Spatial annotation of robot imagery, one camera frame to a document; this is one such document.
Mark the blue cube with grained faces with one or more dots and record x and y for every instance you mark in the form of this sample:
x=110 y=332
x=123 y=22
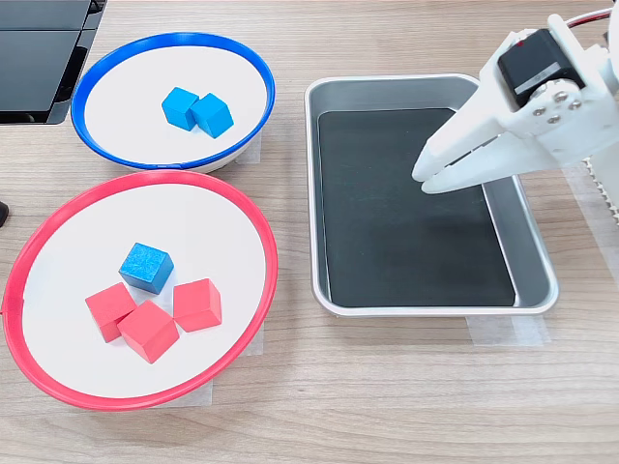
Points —
x=145 y=266

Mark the clear tape strip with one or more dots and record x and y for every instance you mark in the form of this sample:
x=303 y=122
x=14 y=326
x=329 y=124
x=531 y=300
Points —
x=578 y=193
x=198 y=391
x=508 y=331

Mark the steel tray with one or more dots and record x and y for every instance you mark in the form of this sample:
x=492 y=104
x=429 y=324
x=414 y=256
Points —
x=524 y=241

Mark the black tray mat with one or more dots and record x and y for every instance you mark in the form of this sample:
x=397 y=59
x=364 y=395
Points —
x=387 y=232

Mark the light blue cube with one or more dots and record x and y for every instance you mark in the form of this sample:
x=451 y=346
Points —
x=213 y=116
x=178 y=107

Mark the red cube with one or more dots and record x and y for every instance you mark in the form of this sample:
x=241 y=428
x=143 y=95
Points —
x=198 y=304
x=147 y=333
x=109 y=307

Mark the blue-rimmed white plate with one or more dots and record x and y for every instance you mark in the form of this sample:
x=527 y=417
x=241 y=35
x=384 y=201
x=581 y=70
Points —
x=121 y=96

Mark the red-rimmed white plate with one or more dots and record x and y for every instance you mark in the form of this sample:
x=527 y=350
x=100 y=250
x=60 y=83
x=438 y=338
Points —
x=72 y=270

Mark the black flat device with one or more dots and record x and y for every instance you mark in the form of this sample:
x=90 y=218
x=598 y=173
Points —
x=34 y=63

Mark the small black object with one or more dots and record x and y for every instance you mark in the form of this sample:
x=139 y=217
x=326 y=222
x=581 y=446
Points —
x=3 y=215

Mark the pale perforated base plate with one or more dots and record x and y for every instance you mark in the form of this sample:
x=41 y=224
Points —
x=596 y=179

